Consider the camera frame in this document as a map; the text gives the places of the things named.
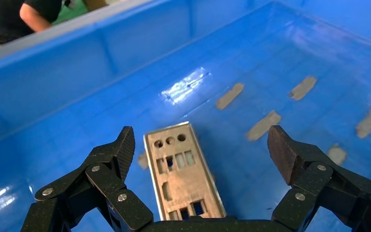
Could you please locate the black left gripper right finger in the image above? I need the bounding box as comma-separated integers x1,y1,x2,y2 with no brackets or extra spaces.
267,125,371,232

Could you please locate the silver I/O shield plate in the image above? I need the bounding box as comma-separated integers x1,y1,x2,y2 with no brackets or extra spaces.
143,121,227,222

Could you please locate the blue plastic tray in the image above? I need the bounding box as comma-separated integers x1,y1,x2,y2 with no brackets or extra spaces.
0,0,371,232

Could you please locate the bare person forearm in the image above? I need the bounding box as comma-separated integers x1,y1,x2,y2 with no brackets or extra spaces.
19,2,52,33

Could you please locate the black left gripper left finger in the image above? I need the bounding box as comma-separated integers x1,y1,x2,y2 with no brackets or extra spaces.
20,126,154,232

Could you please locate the grey tape patch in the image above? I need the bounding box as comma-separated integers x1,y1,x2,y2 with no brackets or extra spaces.
215,82,245,111
327,145,348,166
288,75,318,102
137,151,150,170
245,110,282,142
356,108,371,139

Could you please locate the person in black shirt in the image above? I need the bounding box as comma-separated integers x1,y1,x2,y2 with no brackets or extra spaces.
0,0,65,45

